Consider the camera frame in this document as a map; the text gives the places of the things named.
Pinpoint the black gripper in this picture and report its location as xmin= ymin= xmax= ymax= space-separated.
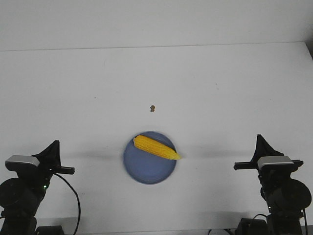
xmin=32 ymin=140 xmax=75 ymax=176
xmin=233 ymin=134 xmax=304 ymax=170

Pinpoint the blue round plate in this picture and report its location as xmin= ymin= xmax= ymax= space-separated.
xmin=122 ymin=139 xmax=177 ymax=185

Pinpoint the yellow corn cob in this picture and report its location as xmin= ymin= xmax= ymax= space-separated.
xmin=133 ymin=135 xmax=181 ymax=160

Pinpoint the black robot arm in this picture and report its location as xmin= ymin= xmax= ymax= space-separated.
xmin=234 ymin=134 xmax=312 ymax=235
xmin=0 ymin=140 xmax=75 ymax=235

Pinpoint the white object at table edge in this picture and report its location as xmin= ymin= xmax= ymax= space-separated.
xmin=207 ymin=229 xmax=229 ymax=235

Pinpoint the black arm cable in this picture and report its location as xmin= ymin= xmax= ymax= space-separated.
xmin=251 ymin=208 xmax=309 ymax=235
xmin=52 ymin=172 xmax=81 ymax=235

